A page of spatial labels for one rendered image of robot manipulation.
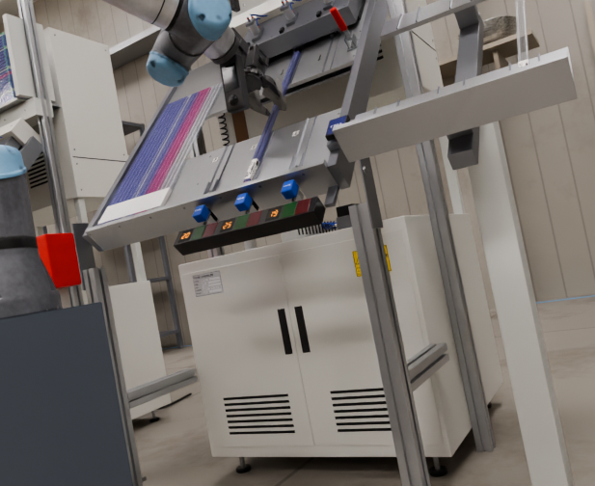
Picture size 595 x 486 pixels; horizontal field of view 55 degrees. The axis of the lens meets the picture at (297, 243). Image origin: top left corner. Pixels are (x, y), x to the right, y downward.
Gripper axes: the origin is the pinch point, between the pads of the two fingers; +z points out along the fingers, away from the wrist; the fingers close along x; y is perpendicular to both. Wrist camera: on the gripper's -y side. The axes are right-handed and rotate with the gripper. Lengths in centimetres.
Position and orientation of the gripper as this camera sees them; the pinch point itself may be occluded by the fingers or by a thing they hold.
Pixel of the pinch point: (274, 111)
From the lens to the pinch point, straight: 136.0
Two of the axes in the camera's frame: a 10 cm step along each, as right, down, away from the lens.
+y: 0.8, -8.9, 4.6
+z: 5.2, 4.3, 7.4
